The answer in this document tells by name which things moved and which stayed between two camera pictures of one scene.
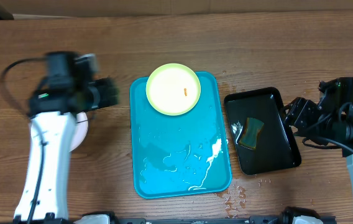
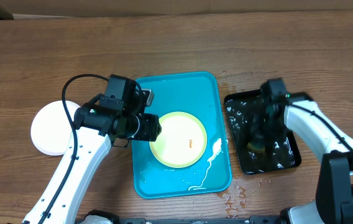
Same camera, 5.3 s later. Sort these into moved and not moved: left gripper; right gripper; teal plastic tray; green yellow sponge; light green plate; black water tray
Moved: light green plate; left gripper; green yellow sponge; right gripper
Not moved: black water tray; teal plastic tray
